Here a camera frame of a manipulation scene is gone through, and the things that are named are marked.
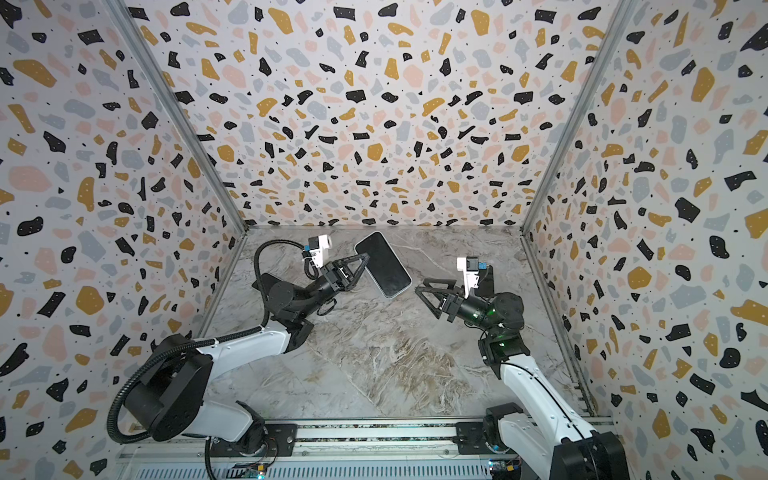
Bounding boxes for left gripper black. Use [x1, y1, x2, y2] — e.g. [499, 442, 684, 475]
[296, 257, 367, 323]

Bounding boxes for light green phone case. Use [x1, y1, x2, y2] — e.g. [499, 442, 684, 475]
[353, 230, 414, 301]

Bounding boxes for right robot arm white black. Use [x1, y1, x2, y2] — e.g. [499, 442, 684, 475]
[415, 279, 630, 479]

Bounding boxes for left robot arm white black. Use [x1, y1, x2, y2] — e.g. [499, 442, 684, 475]
[106, 254, 370, 456]

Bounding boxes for black phone right side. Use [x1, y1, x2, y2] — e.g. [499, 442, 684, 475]
[475, 264, 495, 298]

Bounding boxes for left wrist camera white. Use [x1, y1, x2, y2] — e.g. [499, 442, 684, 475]
[303, 234, 332, 269]

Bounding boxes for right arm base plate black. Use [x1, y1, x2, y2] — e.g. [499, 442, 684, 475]
[452, 421, 507, 456]

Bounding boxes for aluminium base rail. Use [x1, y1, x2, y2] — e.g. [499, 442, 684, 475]
[113, 416, 631, 480]

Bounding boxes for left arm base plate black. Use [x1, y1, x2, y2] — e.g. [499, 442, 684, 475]
[209, 423, 298, 460]

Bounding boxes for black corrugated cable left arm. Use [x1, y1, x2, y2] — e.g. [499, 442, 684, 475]
[106, 239, 319, 445]

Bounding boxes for white ribbed cable tray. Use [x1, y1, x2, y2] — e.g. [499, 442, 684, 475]
[125, 459, 491, 479]

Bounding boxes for right corner aluminium post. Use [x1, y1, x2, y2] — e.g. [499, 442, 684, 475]
[521, 0, 637, 238]

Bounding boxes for corner aluminium post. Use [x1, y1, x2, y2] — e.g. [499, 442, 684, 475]
[104, 1, 248, 236]
[521, 0, 637, 238]

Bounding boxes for left corner aluminium post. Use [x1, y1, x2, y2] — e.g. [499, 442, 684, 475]
[104, 1, 248, 236]

